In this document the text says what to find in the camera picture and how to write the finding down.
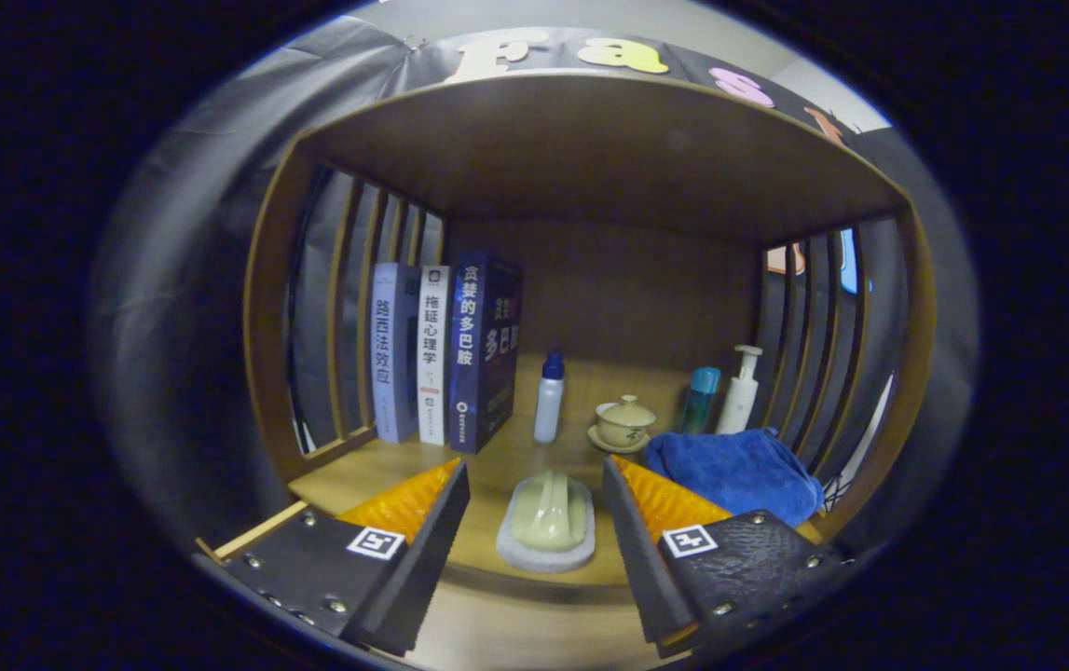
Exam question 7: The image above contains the white book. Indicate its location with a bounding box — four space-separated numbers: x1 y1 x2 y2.
417 266 451 446

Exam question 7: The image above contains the wooden countertop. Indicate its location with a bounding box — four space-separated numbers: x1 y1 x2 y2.
287 354 829 588

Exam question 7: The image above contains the teal bottle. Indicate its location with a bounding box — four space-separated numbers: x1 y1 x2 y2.
680 366 722 435

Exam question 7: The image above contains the wooden drawer with black knob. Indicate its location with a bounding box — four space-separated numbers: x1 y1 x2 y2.
197 501 712 671

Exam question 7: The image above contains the light blue book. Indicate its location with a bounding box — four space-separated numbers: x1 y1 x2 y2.
370 262 423 445

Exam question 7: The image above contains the wooden cabinet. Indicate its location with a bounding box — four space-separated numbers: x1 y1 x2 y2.
243 70 938 671

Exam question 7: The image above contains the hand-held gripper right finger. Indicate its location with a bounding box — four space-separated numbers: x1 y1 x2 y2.
601 454 857 658

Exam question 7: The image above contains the blue folded towel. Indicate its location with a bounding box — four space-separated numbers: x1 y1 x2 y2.
643 427 826 529

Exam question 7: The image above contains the white pump bottle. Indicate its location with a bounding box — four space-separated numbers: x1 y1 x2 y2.
715 345 764 436

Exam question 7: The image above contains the white bottle with blue cap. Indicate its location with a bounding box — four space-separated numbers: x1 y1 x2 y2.
533 351 566 445

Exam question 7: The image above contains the black light stand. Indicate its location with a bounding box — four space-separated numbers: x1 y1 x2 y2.
823 373 897 509

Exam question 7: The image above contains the dark blue book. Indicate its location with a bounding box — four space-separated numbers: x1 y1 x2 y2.
447 250 525 455

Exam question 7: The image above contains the beige lidded teacup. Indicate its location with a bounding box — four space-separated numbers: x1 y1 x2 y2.
587 394 657 455

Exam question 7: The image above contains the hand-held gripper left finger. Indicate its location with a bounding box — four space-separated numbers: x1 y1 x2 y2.
197 457 472 658

